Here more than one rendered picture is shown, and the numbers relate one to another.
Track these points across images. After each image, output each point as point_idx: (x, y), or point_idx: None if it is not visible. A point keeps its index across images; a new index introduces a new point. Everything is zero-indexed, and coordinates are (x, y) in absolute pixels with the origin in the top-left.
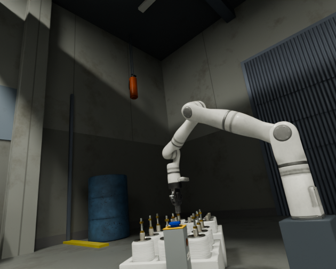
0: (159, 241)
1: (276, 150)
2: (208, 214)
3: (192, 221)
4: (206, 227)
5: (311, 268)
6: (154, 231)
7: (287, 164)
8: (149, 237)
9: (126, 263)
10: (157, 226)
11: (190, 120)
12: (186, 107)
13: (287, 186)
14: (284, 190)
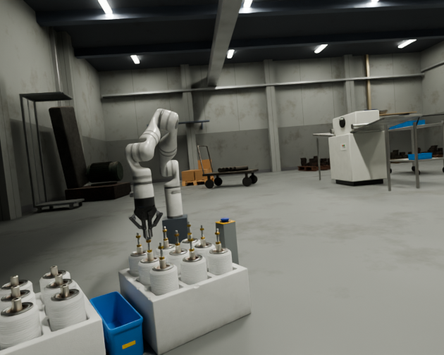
0: (213, 246)
1: (178, 177)
2: (17, 275)
3: (64, 279)
4: (144, 250)
5: None
6: (167, 268)
7: (180, 186)
8: (210, 251)
9: (242, 267)
10: (165, 258)
11: (172, 131)
12: (178, 118)
13: (180, 198)
14: (176, 201)
